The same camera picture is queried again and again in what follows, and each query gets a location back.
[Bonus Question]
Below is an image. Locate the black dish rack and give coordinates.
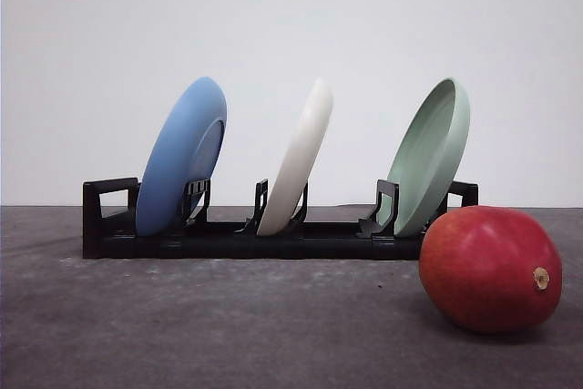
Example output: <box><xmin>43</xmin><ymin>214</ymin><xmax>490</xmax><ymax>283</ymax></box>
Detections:
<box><xmin>83</xmin><ymin>178</ymin><xmax>479</xmax><ymax>260</ymax></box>

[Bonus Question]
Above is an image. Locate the white plate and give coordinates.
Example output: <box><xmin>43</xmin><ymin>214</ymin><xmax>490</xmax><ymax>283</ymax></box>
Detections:
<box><xmin>257</xmin><ymin>78</ymin><xmax>333</xmax><ymax>237</ymax></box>

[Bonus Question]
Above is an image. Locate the green plate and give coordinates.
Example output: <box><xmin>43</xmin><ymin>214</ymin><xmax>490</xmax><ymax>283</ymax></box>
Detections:
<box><xmin>380</xmin><ymin>78</ymin><xmax>471</xmax><ymax>237</ymax></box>

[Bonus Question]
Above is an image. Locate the blue plate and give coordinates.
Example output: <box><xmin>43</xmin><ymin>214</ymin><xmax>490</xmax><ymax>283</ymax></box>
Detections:
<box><xmin>136</xmin><ymin>77</ymin><xmax>228</xmax><ymax>237</ymax></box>

